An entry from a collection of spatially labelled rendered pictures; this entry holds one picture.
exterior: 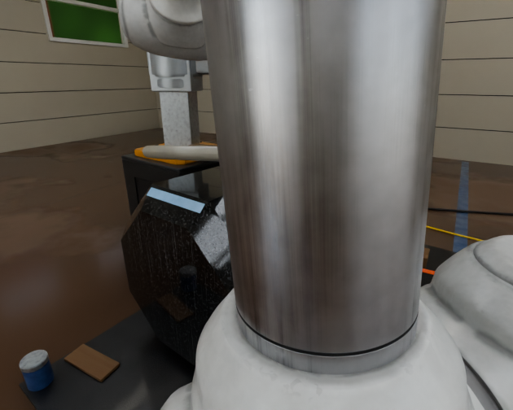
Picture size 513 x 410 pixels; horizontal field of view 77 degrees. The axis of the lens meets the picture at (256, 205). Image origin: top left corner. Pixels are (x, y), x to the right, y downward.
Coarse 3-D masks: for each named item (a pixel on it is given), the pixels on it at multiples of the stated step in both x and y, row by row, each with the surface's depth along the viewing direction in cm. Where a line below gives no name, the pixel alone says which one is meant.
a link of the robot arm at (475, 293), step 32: (480, 256) 26; (512, 256) 24; (448, 288) 26; (480, 288) 23; (512, 288) 22; (448, 320) 24; (480, 320) 23; (512, 320) 21; (480, 352) 22; (512, 352) 21; (512, 384) 20
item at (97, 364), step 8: (72, 352) 150; (80, 352) 150; (88, 352) 150; (96, 352) 150; (64, 360) 148; (72, 360) 146; (80, 360) 146; (88, 360) 146; (96, 360) 146; (104, 360) 146; (112, 360) 146; (80, 368) 143; (88, 368) 142; (96, 368) 142; (104, 368) 142; (112, 368) 142; (96, 376) 138; (104, 376) 139
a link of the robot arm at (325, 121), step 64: (256, 0) 10; (320, 0) 10; (384, 0) 10; (256, 64) 11; (320, 64) 10; (384, 64) 10; (256, 128) 12; (320, 128) 11; (384, 128) 11; (256, 192) 13; (320, 192) 12; (384, 192) 12; (256, 256) 14; (320, 256) 12; (384, 256) 13; (256, 320) 15; (320, 320) 13; (384, 320) 14; (192, 384) 20; (256, 384) 14; (320, 384) 14; (384, 384) 14; (448, 384) 15
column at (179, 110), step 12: (168, 96) 201; (180, 96) 200; (192, 96) 208; (168, 108) 204; (180, 108) 203; (192, 108) 209; (168, 120) 207; (180, 120) 206; (192, 120) 210; (168, 132) 210; (180, 132) 209; (192, 132) 211; (168, 144) 213; (180, 144) 212
